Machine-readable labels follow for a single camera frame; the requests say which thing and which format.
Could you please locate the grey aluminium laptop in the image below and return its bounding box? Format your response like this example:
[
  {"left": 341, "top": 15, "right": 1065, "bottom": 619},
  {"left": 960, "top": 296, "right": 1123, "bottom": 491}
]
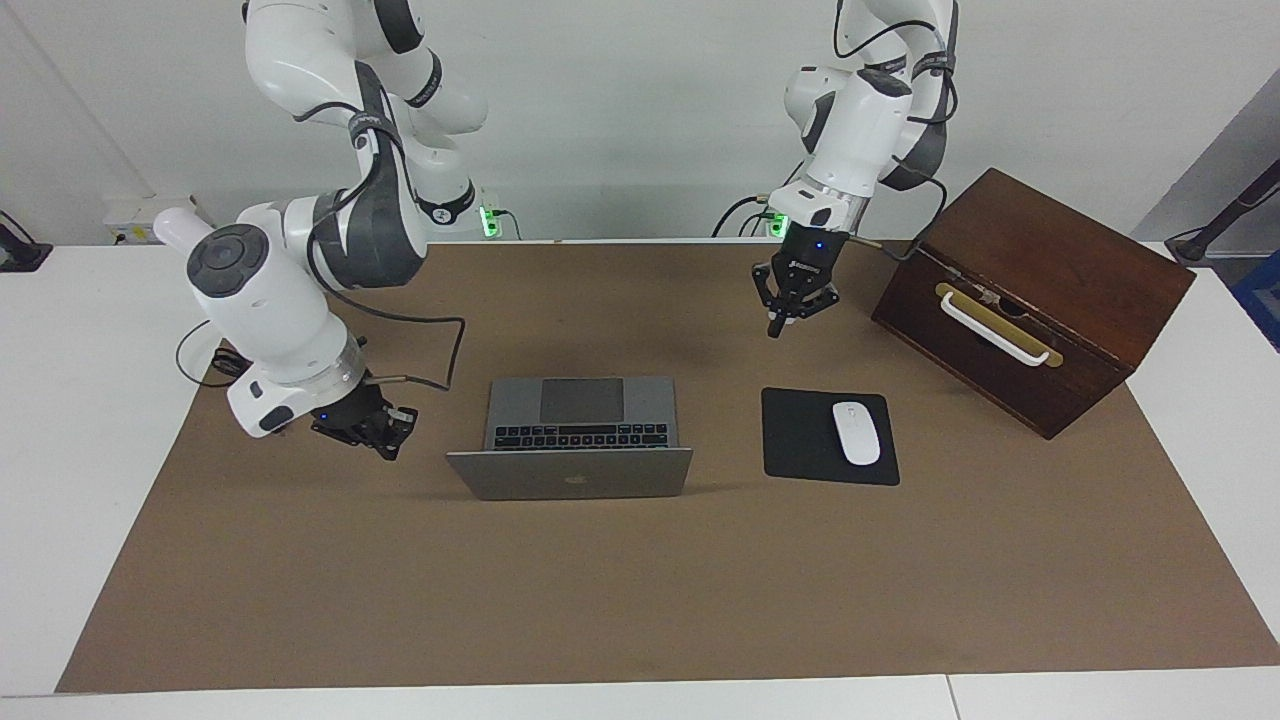
[{"left": 445, "top": 377, "right": 694, "bottom": 501}]

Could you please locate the white computer mouse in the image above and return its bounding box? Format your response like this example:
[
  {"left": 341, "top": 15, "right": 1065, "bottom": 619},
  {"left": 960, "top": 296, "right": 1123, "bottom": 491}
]
[{"left": 832, "top": 401, "right": 882, "bottom": 467}]

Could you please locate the black mouse pad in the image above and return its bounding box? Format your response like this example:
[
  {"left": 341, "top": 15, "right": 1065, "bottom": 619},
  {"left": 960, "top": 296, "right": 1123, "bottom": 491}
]
[{"left": 761, "top": 388, "right": 901, "bottom": 487}]

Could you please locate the white desk lamp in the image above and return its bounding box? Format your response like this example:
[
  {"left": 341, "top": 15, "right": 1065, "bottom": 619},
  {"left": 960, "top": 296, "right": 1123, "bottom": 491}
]
[{"left": 152, "top": 207, "right": 216, "bottom": 251}]

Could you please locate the dark brown wooden box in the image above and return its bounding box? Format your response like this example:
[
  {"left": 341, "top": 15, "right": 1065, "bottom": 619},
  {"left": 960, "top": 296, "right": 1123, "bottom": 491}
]
[{"left": 871, "top": 167, "right": 1197, "bottom": 441}]

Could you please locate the brown table mat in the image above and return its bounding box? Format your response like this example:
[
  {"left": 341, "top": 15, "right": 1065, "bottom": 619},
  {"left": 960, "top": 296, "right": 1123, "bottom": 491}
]
[{"left": 55, "top": 240, "right": 1280, "bottom": 694}]

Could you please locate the white power strip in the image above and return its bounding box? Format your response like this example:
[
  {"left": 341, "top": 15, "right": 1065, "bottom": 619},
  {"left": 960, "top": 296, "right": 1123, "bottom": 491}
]
[{"left": 105, "top": 195, "right": 201, "bottom": 246}]

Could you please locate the black stand foot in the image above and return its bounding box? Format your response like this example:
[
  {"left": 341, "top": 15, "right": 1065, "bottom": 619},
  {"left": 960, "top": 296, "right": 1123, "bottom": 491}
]
[{"left": 0, "top": 210, "right": 53, "bottom": 273}]

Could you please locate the black tripod leg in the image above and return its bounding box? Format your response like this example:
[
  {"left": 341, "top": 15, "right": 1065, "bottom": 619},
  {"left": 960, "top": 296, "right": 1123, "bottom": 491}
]
[{"left": 1165, "top": 160, "right": 1280, "bottom": 266}]

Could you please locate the black left base cable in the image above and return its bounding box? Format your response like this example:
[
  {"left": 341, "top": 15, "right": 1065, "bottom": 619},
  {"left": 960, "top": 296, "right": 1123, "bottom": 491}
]
[{"left": 712, "top": 160, "right": 806, "bottom": 238}]

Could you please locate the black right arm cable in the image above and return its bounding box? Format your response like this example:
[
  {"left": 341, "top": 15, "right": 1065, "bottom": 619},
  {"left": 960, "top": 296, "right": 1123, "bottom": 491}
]
[{"left": 295, "top": 100, "right": 468, "bottom": 393}]

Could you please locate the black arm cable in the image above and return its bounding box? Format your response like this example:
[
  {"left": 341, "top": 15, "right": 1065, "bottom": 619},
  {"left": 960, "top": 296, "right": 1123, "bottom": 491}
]
[
  {"left": 295, "top": 100, "right": 468, "bottom": 393},
  {"left": 835, "top": 20, "right": 951, "bottom": 263}
]

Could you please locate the black lamp power cable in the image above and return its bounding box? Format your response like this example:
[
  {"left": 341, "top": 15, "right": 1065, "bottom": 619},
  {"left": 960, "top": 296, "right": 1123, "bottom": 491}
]
[{"left": 176, "top": 320, "right": 251, "bottom": 391}]

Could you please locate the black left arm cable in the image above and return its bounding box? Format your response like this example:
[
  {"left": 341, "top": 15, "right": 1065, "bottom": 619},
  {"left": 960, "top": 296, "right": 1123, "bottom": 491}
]
[{"left": 835, "top": 20, "right": 951, "bottom": 263}]

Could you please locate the brass handle plate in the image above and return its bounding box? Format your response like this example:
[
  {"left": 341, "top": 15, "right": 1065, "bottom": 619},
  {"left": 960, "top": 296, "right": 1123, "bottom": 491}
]
[{"left": 935, "top": 283, "right": 1064, "bottom": 369}]

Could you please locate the white box handle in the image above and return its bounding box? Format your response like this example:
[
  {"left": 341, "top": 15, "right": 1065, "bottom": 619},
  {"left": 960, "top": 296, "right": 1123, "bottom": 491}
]
[{"left": 940, "top": 291, "right": 1051, "bottom": 367}]

